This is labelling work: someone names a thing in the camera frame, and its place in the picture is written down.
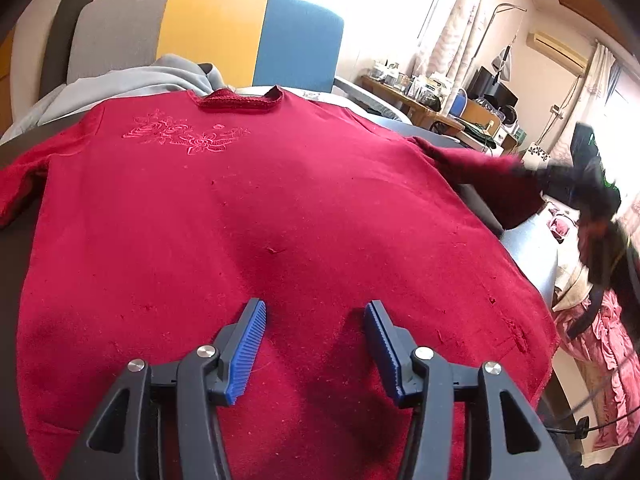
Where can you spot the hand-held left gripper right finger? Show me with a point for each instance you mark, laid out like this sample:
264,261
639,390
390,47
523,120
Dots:
382,355

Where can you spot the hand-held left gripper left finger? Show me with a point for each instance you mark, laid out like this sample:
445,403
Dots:
245,355

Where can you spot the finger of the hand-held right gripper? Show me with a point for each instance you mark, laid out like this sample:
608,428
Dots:
545,174

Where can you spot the red sweater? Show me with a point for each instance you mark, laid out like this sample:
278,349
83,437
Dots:
250,210

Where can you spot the white flower-print shelf unit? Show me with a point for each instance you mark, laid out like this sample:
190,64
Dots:
537,151

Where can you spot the wooden computer desk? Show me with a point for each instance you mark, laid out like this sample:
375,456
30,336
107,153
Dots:
480,115

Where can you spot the patterned beige curtain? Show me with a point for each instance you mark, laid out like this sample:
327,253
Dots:
455,35
595,90

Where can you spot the bright window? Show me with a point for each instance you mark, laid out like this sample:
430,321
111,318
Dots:
375,0
630,90

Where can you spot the black monitor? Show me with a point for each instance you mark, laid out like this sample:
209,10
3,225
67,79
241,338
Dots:
485,85

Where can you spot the hanging grey bag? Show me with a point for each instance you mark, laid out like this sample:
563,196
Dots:
502,62

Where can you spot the group of glass jars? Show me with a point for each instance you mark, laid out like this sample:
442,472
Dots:
400,80

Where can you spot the pink bedding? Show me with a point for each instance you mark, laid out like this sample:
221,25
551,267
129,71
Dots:
615,360

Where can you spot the white printed cushion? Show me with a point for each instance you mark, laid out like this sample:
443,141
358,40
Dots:
320,97

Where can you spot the grey yellow blue sofa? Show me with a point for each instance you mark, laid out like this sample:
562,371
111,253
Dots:
300,45

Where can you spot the grey garment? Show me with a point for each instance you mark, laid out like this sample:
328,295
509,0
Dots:
150,77

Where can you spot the orange wooden cabinet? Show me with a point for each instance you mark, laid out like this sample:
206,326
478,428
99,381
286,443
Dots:
5,75

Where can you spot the wall air conditioner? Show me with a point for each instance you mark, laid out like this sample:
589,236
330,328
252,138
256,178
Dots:
555,47

